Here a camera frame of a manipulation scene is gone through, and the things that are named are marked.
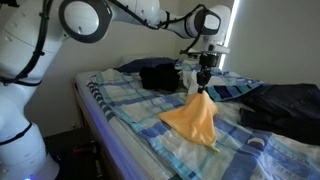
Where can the black folded garment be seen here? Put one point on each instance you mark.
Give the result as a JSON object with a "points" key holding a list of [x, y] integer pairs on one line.
{"points": [[162, 77]]}

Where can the white cloth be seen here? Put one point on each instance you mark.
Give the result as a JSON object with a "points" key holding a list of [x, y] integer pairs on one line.
{"points": [[190, 81]]}

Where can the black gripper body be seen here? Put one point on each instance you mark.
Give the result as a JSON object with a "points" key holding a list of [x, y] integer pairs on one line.
{"points": [[207, 62]]}

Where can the orange towel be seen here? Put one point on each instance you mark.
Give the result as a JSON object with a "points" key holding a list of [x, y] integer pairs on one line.
{"points": [[194, 121]]}

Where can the blue teal striped cloth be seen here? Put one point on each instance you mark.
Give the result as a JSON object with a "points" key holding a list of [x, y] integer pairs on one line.
{"points": [[223, 93]]}

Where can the white mattress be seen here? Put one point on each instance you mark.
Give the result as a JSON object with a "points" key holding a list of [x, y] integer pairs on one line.
{"points": [[127, 157]]}

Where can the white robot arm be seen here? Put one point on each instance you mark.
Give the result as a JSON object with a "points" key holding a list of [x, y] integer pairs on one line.
{"points": [[33, 36]]}

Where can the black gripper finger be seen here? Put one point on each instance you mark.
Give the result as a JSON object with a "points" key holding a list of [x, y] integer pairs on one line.
{"points": [[200, 89]]}

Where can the blue plaid bed sheet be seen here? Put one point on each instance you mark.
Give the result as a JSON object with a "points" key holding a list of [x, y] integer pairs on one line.
{"points": [[243, 154]]}

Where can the dark blue pillow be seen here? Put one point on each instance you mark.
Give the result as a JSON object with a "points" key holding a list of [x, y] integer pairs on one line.
{"points": [[150, 62]]}

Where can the dark blue jeans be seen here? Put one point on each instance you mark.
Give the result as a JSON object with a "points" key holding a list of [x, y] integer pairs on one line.
{"points": [[288, 110]]}

